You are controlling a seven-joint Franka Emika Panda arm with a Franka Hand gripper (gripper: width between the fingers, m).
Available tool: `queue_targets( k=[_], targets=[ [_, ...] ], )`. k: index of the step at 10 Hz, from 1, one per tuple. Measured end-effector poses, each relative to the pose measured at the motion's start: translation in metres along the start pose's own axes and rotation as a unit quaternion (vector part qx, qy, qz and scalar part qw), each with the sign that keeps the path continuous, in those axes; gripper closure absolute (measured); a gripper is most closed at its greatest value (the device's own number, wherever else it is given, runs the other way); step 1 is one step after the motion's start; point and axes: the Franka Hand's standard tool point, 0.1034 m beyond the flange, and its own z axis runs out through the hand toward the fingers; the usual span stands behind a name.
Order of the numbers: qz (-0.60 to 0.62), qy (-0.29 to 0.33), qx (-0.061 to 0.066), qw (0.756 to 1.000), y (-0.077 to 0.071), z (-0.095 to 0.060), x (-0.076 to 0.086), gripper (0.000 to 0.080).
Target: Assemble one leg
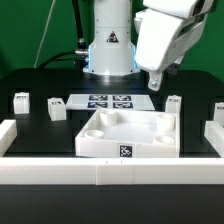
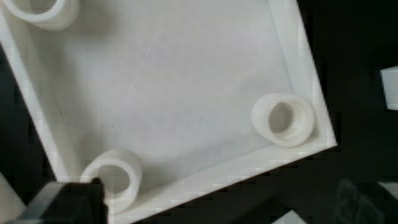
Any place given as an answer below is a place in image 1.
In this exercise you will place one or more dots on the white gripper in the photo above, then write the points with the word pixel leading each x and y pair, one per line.
pixel 162 40

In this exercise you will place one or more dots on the white square tabletop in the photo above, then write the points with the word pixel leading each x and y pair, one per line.
pixel 120 133

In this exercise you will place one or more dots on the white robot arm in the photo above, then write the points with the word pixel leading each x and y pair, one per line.
pixel 112 54

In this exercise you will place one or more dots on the white marker sheet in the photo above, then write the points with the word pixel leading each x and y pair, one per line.
pixel 114 101

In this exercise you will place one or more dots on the white U-shaped obstacle fence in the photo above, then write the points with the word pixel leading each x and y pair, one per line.
pixel 74 171

